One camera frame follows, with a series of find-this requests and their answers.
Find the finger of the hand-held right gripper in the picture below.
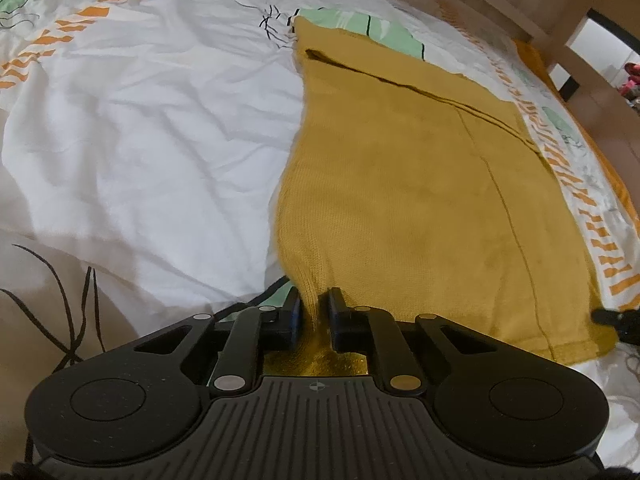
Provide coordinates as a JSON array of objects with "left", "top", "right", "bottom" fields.
[{"left": 591, "top": 307, "right": 640, "bottom": 347}]

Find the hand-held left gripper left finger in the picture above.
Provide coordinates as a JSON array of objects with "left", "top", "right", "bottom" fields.
[{"left": 117, "top": 287, "right": 304, "bottom": 398}]

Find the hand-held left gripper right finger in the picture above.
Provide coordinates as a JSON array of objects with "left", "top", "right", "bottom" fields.
[{"left": 325, "top": 287, "right": 506, "bottom": 396}]

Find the yellow knit sweater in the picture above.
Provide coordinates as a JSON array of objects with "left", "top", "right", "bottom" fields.
[{"left": 260, "top": 15, "right": 619, "bottom": 378}]

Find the pile of colourful clothes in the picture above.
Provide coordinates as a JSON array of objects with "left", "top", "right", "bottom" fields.
[{"left": 620, "top": 61, "right": 640, "bottom": 109}]

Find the white printed duvet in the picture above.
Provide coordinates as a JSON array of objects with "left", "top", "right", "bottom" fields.
[{"left": 0, "top": 0, "right": 640, "bottom": 466}]

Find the orange bed sheet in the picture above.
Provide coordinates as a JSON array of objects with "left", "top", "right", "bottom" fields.
[{"left": 515, "top": 39, "right": 640, "bottom": 223}]

